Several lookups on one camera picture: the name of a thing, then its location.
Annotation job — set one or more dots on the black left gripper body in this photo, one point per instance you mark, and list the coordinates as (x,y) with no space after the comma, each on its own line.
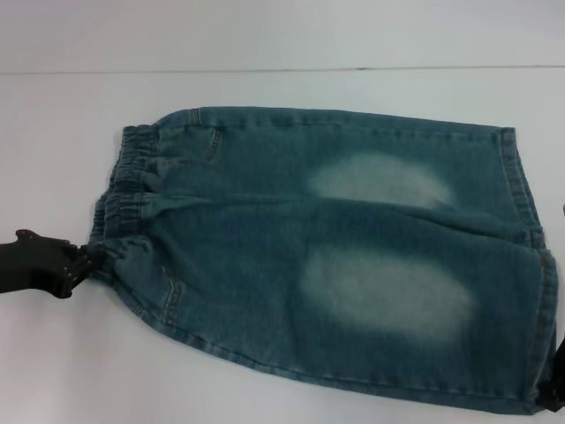
(35,265)

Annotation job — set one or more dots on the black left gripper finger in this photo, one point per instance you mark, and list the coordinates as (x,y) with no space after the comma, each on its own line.
(90,257)
(79,274)

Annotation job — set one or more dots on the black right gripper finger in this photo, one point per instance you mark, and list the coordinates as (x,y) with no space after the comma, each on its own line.
(555,393)
(561,358)

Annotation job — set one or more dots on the blue denim shorts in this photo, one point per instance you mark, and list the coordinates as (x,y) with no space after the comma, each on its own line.
(265,229)

